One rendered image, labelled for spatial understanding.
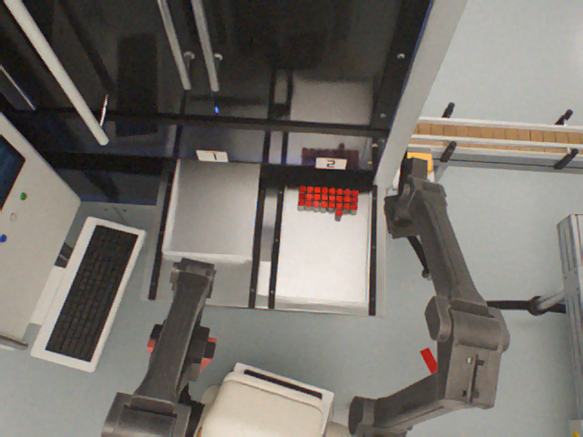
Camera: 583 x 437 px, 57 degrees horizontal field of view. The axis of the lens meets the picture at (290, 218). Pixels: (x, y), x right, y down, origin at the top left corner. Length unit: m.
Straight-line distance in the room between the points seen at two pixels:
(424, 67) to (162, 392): 0.80
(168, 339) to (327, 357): 1.56
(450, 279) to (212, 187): 0.97
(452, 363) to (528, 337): 1.84
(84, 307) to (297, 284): 0.63
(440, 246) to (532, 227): 1.86
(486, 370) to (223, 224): 1.00
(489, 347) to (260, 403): 0.43
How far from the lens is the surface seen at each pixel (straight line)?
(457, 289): 0.87
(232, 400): 1.04
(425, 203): 1.05
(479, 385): 0.83
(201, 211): 1.65
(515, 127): 1.81
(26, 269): 1.67
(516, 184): 2.86
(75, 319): 1.71
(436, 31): 1.10
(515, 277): 2.68
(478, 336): 0.82
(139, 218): 2.14
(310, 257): 1.58
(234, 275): 1.57
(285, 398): 1.06
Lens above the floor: 2.39
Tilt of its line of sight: 69 degrees down
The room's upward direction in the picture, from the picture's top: straight up
